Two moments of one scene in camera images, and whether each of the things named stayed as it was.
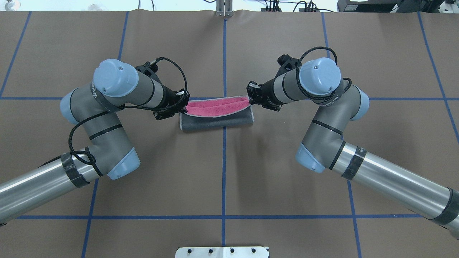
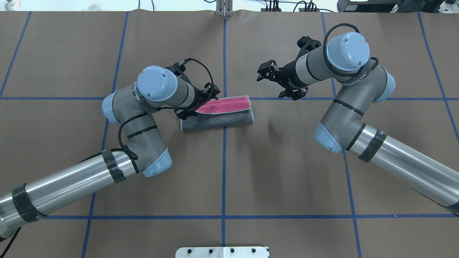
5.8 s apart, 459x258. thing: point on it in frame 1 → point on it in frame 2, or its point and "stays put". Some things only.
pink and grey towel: [206, 113] stays put
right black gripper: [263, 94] → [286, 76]
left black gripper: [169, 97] → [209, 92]
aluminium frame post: [224, 8] stays put
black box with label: [370, 6] stays put
